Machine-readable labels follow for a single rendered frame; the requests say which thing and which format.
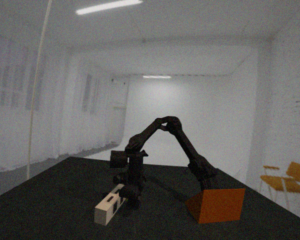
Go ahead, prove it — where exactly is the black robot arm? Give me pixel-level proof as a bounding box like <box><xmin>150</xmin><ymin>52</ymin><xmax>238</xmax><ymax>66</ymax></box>
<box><xmin>110</xmin><ymin>116</ymin><xmax>220</xmax><ymax>191</ymax></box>

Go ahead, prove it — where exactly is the black two-prong plug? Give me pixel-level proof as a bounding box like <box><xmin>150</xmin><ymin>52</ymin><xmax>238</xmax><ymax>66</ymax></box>
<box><xmin>125</xmin><ymin>196</ymin><xmax>142</xmax><ymax>209</ymax></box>

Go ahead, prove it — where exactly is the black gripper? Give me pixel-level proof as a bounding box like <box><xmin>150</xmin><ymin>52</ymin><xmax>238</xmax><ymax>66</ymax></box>
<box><xmin>119</xmin><ymin>168</ymin><xmax>148</xmax><ymax>206</ymax></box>

